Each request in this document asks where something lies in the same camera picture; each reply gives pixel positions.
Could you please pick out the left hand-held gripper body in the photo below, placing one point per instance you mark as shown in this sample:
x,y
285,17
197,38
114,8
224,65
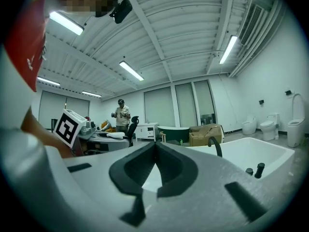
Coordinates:
x,y
66,128

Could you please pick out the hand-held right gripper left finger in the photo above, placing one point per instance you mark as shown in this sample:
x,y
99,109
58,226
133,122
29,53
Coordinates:
x,y
96,178

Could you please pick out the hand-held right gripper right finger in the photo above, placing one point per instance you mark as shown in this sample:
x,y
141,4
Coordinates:
x,y
207,185

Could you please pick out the white bathtub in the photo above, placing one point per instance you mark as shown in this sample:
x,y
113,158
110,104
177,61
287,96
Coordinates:
x,y
253,153

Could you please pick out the person's left forearm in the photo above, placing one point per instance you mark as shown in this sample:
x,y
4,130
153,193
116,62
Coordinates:
x,y
41,132

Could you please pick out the dark freestanding bathtub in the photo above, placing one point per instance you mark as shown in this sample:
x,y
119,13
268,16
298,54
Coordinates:
x,y
175,134

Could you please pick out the black curved faucet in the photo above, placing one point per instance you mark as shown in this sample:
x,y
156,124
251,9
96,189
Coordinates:
x,y
218,146

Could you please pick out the long ceiling light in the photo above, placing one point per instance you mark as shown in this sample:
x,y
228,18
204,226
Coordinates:
x,y
228,49
48,81
66,22
131,70
91,94

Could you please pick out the black faucet knob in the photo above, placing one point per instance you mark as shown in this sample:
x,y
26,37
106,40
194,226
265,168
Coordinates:
x,y
259,170
249,171

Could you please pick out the large cardboard box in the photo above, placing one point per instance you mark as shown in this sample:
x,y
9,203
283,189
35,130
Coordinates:
x,y
205,135

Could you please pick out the black office chair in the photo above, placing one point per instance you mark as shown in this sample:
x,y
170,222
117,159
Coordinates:
x,y
132,129

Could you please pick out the wooden stool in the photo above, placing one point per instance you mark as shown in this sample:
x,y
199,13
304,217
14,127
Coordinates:
x,y
163,136

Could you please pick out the white cabinet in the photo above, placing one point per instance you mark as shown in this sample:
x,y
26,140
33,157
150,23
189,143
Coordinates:
x,y
147,130

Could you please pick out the round white toilet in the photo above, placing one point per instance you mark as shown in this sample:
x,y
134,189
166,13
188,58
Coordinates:
x,y
248,127

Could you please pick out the white window blind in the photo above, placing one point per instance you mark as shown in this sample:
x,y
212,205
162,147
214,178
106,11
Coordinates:
x,y
186,105
159,107

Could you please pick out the white toilet with tank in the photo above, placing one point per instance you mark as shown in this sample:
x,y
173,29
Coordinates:
x,y
269,128

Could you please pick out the glass door with blind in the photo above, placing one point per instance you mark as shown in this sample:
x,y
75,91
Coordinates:
x,y
205,98

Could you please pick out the white toilet brush holder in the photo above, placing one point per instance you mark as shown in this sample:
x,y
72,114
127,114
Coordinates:
x,y
277,133

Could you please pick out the person's red shirt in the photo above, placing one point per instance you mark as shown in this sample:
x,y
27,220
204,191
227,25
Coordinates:
x,y
24,45

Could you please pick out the white toilet with raised lid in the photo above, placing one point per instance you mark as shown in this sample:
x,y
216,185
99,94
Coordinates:
x,y
295,129

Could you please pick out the ceiling air vent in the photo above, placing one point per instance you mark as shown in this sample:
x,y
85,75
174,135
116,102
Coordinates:
x,y
251,24

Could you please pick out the black head camera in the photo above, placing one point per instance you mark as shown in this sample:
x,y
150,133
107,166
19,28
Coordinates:
x,y
122,11

